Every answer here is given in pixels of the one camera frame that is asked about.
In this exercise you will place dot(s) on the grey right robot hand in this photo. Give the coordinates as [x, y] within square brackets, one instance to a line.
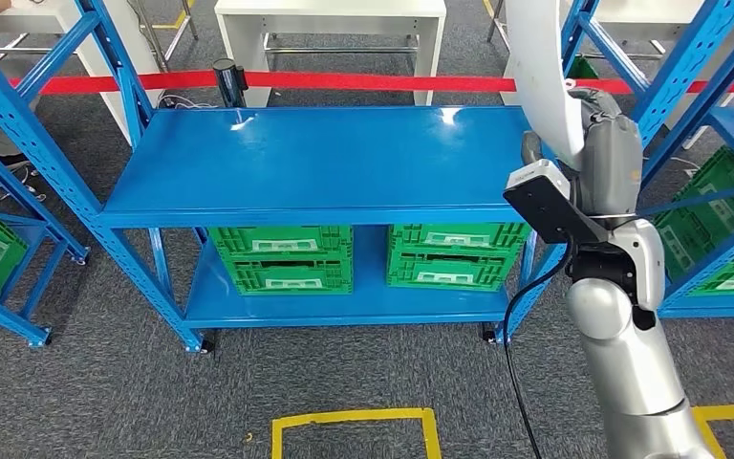
[614, 165]

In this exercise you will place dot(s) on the white curved plastic part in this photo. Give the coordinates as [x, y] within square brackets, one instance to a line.
[538, 63]

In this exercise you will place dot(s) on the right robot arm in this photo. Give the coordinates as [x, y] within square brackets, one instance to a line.
[626, 380]

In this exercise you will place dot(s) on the white table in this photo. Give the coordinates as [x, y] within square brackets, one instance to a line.
[329, 7]
[633, 9]
[38, 19]

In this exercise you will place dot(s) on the red barrier belt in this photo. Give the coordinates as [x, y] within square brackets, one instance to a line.
[341, 81]

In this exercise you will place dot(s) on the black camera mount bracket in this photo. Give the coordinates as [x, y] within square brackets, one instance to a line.
[550, 212]

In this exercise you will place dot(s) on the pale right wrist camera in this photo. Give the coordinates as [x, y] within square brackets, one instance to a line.
[535, 174]

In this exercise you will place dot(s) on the black barrier post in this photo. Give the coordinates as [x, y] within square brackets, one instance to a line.
[228, 82]

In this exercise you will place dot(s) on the chrome table frame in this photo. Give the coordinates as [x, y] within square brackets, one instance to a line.
[155, 44]

